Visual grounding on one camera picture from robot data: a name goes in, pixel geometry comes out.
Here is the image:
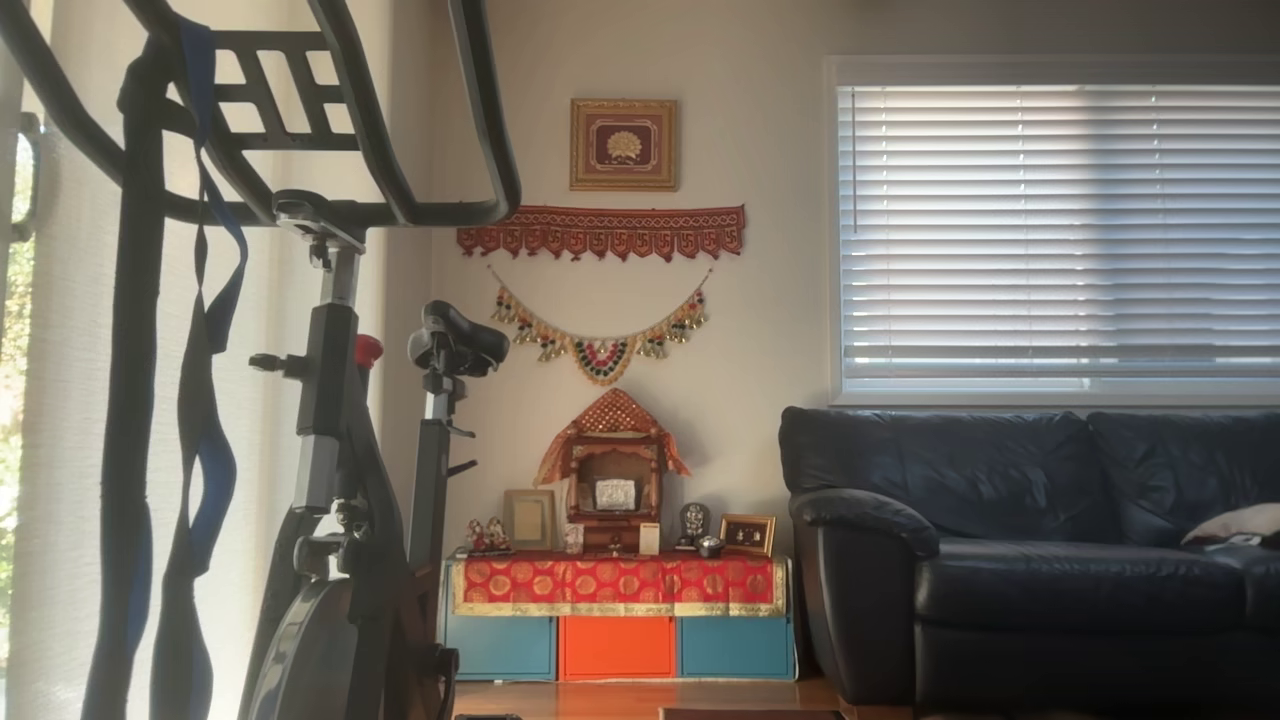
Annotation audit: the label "sheer white curtain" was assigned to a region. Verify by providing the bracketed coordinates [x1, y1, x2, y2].
[0, 0, 441, 720]

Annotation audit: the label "red embroidered wall hanging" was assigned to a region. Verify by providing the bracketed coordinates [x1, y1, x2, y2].
[457, 205, 747, 263]

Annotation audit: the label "gold framed wall picture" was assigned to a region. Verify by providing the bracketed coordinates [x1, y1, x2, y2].
[570, 98, 679, 192]

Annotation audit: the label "red gold patterned cloth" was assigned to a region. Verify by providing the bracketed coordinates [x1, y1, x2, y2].
[450, 552, 789, 617]

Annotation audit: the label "small gold picture frame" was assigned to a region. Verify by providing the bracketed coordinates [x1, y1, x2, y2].
[719, 514, 777, 558]

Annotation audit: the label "pale standing picture frame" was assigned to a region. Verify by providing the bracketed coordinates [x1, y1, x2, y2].
[502, 489, 557, 551]

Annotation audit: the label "white window blinds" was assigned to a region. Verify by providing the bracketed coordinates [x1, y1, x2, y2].
[838, 85, 1280, 393]

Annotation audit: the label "small colourful figurines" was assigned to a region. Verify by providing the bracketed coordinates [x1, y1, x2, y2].
[465, 517, 513, 556]

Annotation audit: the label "wooden shrine with red canopy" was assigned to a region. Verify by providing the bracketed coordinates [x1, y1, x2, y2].
[533, 388, 693, 554]

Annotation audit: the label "blue and orange cabinet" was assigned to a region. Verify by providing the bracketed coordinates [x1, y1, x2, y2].
[440, 558, 798, 683]

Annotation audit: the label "black leather sofa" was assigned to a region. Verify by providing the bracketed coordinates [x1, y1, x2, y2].
[779, 405, 1280, 713]

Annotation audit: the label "black exercise bike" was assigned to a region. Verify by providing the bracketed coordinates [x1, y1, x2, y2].
[0, 0, 521, 720]

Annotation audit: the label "beaded wall garland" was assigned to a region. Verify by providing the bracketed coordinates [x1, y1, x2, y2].
[487, 265, 714, 387]

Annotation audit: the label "black blue hanging strap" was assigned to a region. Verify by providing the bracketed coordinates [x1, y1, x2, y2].
[150, 15, 251, 720]
[80, 35, 166, 720]

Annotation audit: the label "pale cushion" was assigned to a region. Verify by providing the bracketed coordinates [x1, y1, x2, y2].
[1180, 503, 1280, 551]

